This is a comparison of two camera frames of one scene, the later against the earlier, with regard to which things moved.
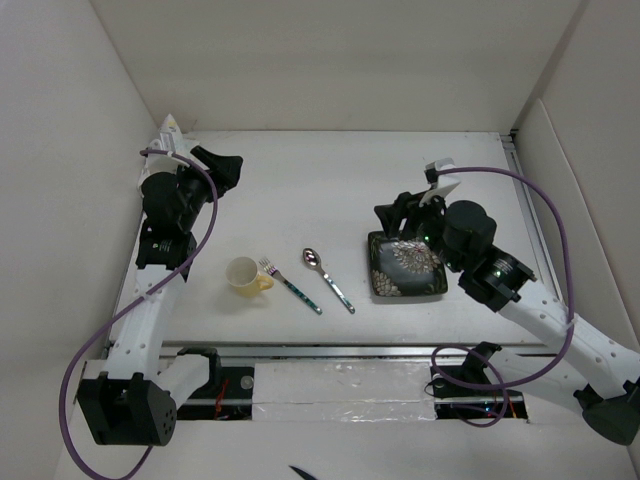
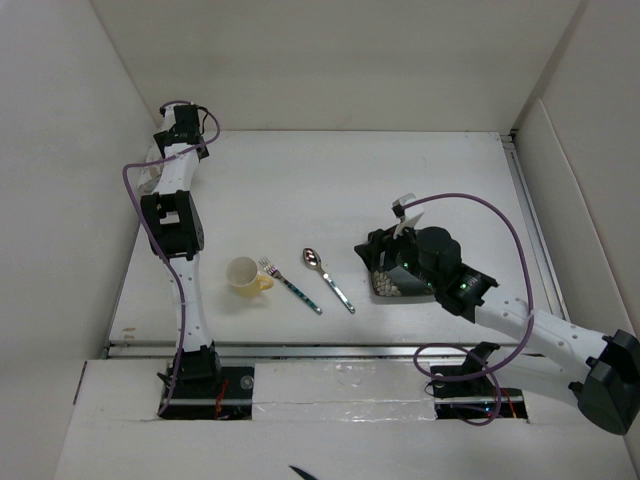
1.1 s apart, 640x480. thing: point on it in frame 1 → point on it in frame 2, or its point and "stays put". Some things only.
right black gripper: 405,205 → 382,240
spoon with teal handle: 313,259 stays put
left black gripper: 223,170 → 161,136
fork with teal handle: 269,268 stays put
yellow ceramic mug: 242,273 stays put
